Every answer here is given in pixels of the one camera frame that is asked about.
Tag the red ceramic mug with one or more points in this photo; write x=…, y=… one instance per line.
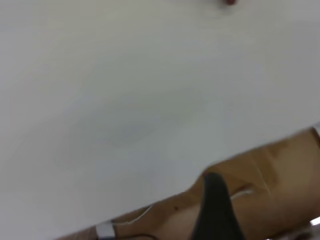
x=230, y=1

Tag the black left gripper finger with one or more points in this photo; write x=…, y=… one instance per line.
x=216, y=212

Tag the white table frame bracket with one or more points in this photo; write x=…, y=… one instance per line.
x=105, y=230

